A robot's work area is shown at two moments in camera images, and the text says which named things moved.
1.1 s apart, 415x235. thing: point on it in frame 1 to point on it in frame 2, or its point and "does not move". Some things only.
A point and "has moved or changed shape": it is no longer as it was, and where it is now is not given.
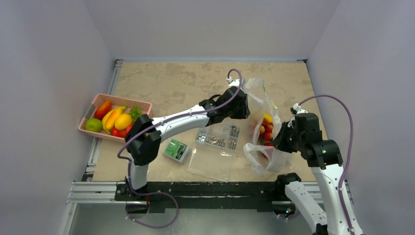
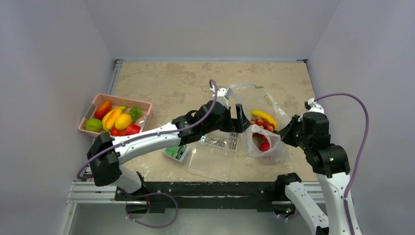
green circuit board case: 176,151 does not move
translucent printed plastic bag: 263,156 has moved or changed shape
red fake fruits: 266,129 to 260,121
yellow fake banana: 123,107 does not move
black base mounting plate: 162,196 does not move
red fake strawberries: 118,133 does not move
